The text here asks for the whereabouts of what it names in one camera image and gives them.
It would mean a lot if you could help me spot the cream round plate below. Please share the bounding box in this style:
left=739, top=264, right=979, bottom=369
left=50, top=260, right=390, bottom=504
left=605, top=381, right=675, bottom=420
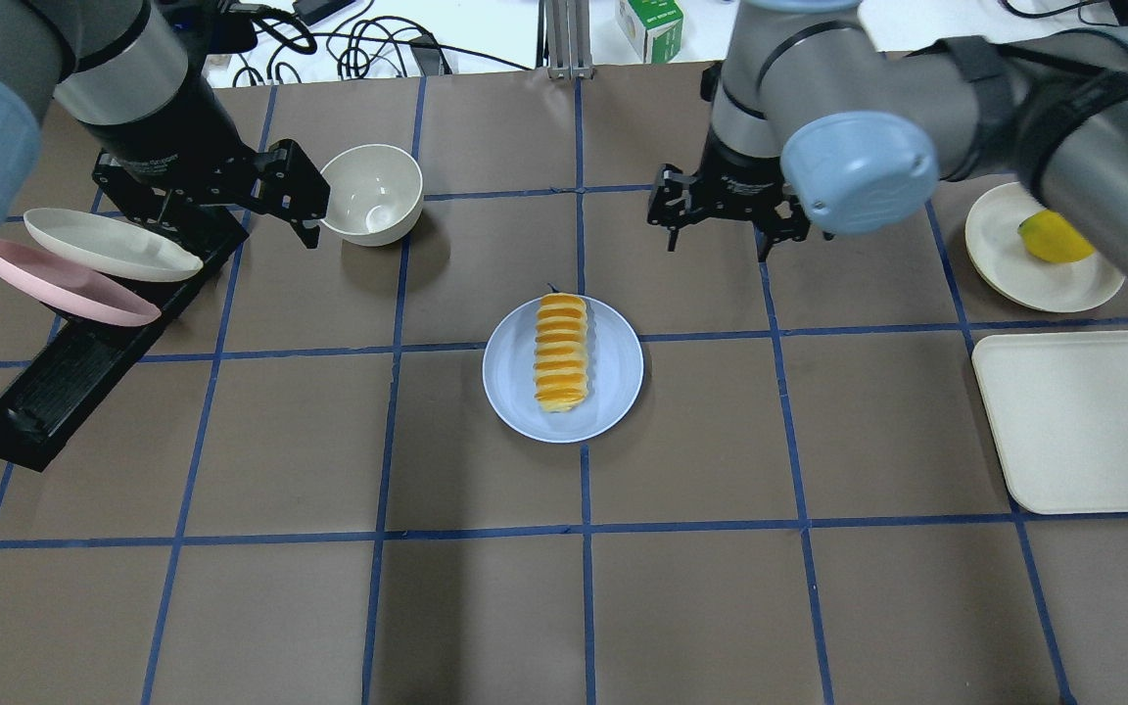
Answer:
left=964, top=183, right=1125, bottom=312

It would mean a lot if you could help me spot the cream bowl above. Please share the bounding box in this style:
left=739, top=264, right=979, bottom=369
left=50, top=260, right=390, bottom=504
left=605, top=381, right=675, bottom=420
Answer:
left=321, top=144, right=424, bottom=247

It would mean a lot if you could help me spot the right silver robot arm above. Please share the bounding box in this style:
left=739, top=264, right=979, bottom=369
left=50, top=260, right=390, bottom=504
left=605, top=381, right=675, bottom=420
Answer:
left=646, top=1, right=1128, bottom=277

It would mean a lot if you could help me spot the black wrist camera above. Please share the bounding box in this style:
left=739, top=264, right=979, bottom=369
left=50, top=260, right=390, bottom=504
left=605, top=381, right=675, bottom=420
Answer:
left=155, top=1, right=257, bottom=60

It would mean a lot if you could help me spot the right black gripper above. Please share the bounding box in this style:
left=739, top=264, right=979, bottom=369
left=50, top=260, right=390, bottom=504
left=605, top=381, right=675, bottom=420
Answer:
left=646, top=132, right=812, bottom=262

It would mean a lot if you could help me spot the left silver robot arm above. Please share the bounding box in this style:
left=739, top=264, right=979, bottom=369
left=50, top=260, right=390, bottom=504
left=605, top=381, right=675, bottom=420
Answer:
left=0, top=1, right=331, bottom=249

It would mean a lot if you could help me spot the black dish rack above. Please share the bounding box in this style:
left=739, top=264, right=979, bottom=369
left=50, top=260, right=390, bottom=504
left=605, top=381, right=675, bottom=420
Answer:
left=0, top=206, right=248, bottom=472

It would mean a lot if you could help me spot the pink plate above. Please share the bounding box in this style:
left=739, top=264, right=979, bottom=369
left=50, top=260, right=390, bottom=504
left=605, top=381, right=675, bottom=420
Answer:
left=0, top=238, right=162, bottom=327

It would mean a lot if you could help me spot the blue plate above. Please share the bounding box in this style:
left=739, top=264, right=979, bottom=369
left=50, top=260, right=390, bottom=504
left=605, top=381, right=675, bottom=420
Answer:
left=482, top=296, right=644, bottom=446

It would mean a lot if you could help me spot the yellow lemon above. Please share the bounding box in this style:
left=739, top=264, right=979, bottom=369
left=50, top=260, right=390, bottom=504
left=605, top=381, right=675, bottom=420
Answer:
left=1017, top=210, right=1096, bottom=264

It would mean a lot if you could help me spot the cream plate in rack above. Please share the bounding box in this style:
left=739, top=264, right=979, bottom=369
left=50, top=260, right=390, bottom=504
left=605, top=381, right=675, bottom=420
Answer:
left=23, top=208, right=205, bottom=284

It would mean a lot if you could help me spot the aluminium frame post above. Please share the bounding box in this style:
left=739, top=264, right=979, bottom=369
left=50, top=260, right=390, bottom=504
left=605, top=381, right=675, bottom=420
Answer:
left=536, top=1, right=594, bottom=81

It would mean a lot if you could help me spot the white rectangular tray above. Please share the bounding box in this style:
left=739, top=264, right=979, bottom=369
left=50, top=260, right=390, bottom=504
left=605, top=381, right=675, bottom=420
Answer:
left=971, top=331, right=1128, bottom=515

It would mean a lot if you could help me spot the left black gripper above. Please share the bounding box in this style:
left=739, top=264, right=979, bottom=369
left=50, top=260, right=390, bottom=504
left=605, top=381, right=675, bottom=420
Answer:
left=91, top=83, right=331, bottom=250

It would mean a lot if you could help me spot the green white carton box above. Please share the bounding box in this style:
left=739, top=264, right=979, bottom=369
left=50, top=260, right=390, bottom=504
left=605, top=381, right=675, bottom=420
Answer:
left=615, top=1, right=685, bottom=64

